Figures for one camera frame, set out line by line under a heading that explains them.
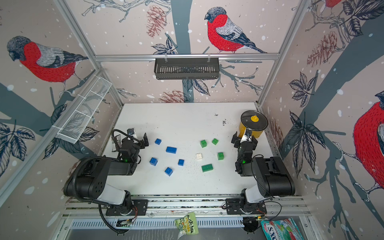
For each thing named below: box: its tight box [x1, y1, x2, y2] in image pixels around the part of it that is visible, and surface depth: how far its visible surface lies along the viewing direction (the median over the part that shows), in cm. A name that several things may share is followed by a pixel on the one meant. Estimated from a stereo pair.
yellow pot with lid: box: [238, 110, 268, 139], surface depth 97 cm
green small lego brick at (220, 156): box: [218, 152, 225, 161], surface depth 91 cm
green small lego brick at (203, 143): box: [200, 139, 207, 148], surface depth 97 cm
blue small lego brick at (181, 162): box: [177, 159, 185, 167], surface depth 90 cm
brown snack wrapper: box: [111, 134, 122, 152], surface depth 99 cm
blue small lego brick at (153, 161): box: [149, 157, 158, 166], surface depth 90 cm
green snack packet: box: [175, 211, 199, 240], surface depth 70 cm
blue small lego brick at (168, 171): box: [164, 166, 173, 177], surface depth 85 cm
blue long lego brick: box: [165, 146, 178, 154], surface depth 95 cm
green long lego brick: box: [201, 163, 214, 173], surface depth 87 cm
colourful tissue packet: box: [260, 217, 305, 240], surface depth 67 cm
